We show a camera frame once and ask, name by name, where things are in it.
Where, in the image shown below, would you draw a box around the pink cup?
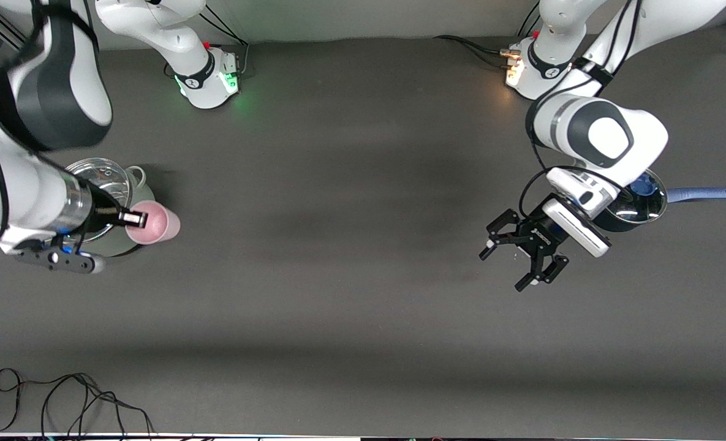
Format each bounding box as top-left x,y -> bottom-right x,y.
125,200 -> 181,246

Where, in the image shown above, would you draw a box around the grey-green cooking pot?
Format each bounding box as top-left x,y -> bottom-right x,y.
66,158 -> 157,258

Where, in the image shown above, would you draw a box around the glass pot lid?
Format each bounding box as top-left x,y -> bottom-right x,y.
67,158 -> 132,212

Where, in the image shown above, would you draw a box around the glass saucepan lid blue knob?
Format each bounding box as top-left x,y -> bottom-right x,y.
611,170 -> 668,224

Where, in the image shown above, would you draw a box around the dark grey table mat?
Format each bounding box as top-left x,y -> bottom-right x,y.
0,24 -> 726,437

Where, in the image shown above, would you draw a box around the dark blue saucepan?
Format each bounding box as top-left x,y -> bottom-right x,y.
605,168 -> 726,233

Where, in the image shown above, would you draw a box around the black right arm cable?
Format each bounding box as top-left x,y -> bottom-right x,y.
0,0 -> 121,255

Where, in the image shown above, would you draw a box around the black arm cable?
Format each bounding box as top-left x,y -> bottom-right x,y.
0,0 -> 121,255
518,0 -> 640,221

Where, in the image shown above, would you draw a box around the black right arm base cables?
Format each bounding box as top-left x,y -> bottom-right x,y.
200,5 -> 251,78

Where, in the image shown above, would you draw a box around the black arm base cables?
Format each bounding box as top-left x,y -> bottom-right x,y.
433,12 -> 544,70
200,5 -> 251,78

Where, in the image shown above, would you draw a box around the black left arm base cables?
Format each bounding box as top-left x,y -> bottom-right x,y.
433,12 -> 544,70

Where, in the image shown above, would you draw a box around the loose black cable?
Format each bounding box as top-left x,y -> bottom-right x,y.
0,367 -> 155,439

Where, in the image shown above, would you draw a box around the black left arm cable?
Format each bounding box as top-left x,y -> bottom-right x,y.
518,0 -> 640,221

